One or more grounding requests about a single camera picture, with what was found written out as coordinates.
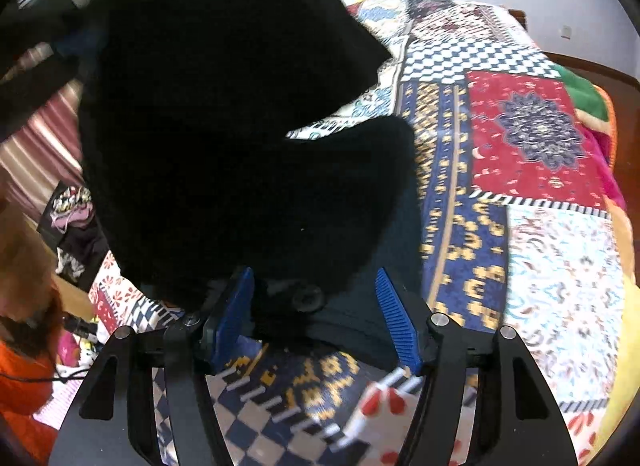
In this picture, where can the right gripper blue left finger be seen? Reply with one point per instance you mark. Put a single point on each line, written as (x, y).
(111, 420)

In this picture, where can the striped red curtain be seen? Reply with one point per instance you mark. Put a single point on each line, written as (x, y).
(40, 144)

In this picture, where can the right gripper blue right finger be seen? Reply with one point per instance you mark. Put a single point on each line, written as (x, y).
(516, 421)

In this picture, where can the black pants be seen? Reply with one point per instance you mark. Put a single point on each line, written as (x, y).
(186, 128)

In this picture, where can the colourful fleece blanket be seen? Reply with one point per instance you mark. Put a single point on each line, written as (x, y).
(607, 105)

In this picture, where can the patchwork patterned bedspread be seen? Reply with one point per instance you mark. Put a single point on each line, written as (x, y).
(513, 230)

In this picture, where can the white wall socket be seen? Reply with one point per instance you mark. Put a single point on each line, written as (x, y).
(566, 32)

